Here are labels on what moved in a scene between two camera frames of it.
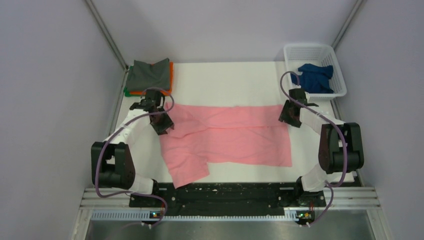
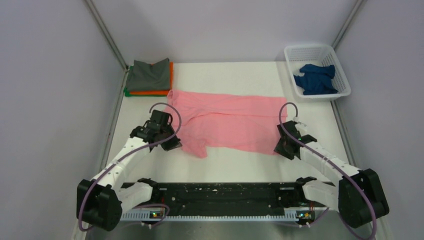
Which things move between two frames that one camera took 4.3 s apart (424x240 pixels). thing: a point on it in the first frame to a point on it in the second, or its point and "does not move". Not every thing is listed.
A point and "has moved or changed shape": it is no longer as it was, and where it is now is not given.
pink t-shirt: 201,134 has moved or changed shape
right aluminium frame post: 336,41 does not move
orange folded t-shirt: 171,82 does not move
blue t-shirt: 314,79 does not move
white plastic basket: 296,55 does not move
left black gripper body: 163,122 to 167,131
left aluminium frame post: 106,33 does not move
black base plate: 229,198 does not move
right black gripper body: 285,115 to 281,149
